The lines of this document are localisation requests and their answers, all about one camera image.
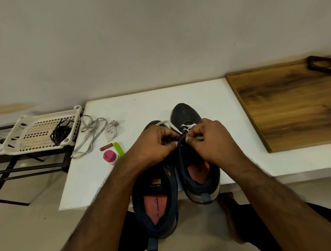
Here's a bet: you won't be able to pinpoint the grey shoelaces bundle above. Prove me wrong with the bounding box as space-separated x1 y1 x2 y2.
70 114 121 159

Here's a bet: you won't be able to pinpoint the dark sneaker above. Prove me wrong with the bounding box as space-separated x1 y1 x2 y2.
131 120 180 251
170 102 221 205

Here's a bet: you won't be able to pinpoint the green marker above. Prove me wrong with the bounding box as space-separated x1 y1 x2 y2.
113 142 126 158

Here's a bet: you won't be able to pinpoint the person's left hand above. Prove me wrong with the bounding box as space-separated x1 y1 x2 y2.
126 124 181 170

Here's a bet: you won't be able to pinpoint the grey shoelace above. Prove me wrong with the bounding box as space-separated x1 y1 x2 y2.
155 120 205 141

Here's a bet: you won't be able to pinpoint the wooden board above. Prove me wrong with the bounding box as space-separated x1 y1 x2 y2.
225 58 331 154

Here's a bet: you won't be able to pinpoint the black shoelace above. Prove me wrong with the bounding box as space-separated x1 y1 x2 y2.
50 122 73 147
54 117 77 140

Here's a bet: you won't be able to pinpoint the person's right hand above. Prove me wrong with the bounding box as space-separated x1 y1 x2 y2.
184 118 249 170

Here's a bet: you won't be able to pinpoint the pink capped white bottle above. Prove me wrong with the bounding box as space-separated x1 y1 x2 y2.
102 149 119 164

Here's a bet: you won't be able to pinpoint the person's right forearm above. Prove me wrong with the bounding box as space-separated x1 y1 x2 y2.
228 155 331 251

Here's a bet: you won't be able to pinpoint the black metal rack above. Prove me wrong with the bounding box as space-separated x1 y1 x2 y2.
0 121 74 207

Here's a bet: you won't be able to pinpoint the person's left forearm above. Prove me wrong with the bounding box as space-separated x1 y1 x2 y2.
61 158 156 251

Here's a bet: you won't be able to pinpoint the white perforated plastic tray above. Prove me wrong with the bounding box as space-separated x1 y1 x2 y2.
0 105 84 156

